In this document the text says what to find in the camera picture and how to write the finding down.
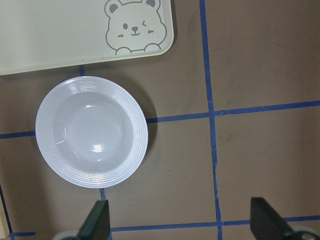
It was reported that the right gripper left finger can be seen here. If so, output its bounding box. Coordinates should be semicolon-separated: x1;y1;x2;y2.
77;200;111;240

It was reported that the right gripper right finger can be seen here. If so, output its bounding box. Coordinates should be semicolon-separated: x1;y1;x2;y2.
250;197;295;240

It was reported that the white round plate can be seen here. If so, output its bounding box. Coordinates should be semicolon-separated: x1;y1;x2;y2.
35;76;149;189

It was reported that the cream bear tray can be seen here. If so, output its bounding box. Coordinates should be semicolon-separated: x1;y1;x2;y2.
0;0;174;75

